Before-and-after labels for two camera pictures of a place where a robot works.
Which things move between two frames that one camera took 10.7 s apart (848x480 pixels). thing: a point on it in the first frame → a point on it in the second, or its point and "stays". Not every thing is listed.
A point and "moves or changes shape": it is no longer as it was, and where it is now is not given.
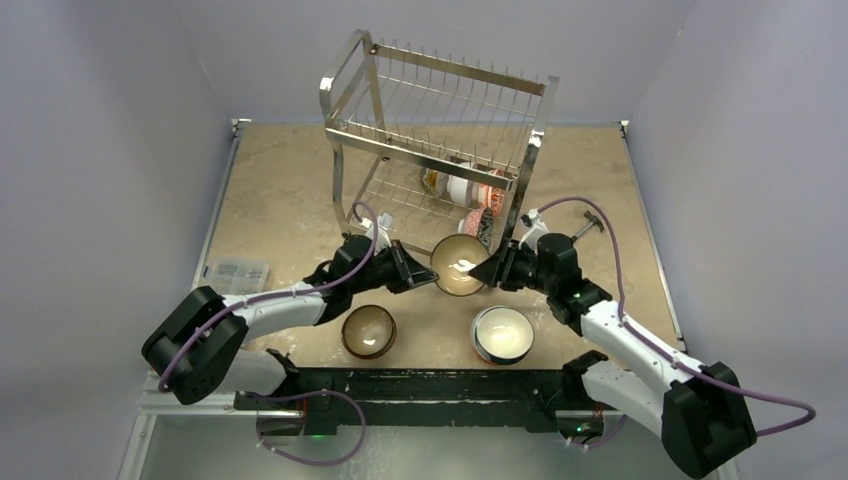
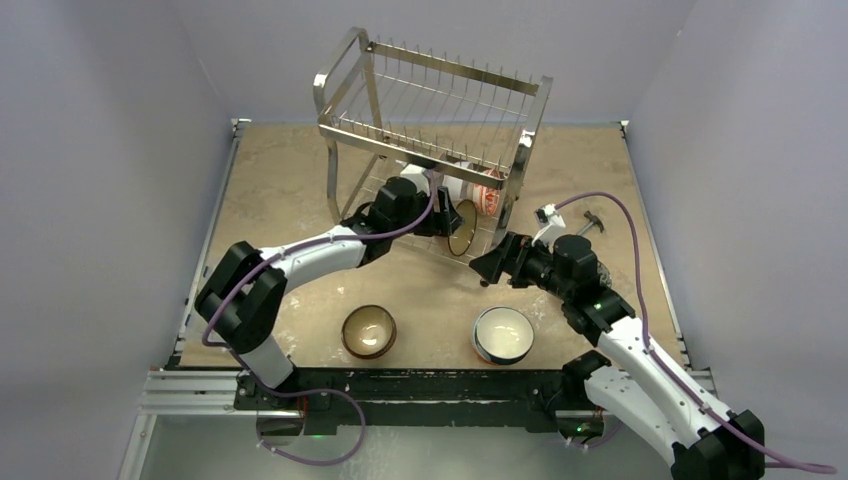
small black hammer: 594,221 stays
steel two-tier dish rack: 427,150 stays
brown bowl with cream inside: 369,332 stays
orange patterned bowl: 492,197 moves or changes shape
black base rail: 325,398 stays
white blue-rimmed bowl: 502,335 stays
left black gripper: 408,274 → 441,224
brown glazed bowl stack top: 452,259 → 460,240
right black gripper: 506,264 stays
